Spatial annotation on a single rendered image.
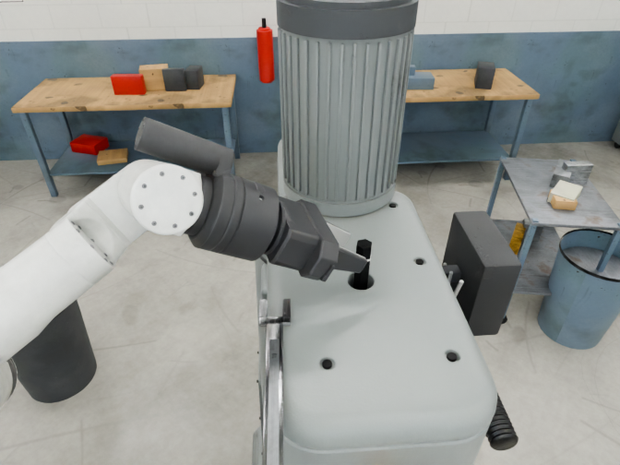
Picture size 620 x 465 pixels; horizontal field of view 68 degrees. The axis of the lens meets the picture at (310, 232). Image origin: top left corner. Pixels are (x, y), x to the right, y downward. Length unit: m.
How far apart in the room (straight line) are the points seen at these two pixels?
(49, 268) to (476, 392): 0.44
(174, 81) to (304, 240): 3.99
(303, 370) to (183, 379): 2.44
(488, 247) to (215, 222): 0.68
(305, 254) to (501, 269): 0.56
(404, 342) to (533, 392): 2.54
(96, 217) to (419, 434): 0.40
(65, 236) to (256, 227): 0.18
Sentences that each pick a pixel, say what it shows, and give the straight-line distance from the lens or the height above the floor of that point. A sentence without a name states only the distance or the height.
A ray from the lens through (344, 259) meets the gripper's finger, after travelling 0.56.
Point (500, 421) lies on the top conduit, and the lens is 0.65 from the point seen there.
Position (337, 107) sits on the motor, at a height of 2.08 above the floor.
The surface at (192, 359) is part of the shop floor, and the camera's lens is 3.04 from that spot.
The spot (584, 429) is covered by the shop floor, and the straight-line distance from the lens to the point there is 3.07.
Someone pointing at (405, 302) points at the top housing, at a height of 1.89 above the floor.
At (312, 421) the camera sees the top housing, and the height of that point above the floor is 1.89.
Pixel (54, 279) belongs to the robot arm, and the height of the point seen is 2.04.
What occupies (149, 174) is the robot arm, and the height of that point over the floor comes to 2.12.
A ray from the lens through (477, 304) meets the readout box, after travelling 1.05.
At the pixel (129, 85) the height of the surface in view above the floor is 0.96.
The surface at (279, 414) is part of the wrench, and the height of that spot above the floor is 1.90.
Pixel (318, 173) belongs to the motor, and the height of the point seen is 1.97.
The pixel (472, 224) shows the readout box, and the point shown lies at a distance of 1.09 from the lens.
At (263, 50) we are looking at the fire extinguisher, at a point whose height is 1.12.
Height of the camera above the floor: 2.32
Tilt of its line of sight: 36 degrees down
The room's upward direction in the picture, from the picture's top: straight up
